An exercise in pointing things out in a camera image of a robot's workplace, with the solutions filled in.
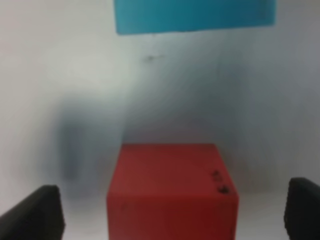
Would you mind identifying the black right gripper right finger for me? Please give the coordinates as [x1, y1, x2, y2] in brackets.
[284, 177, 320, 240]

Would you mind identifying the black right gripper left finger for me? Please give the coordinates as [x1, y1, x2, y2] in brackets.
[0, 185, 66, 240]

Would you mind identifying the red cube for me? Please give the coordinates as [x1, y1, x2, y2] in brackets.
[106, 143, 239, 240]

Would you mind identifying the blue cube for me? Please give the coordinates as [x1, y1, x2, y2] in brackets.
[114, 0, 276, 35]

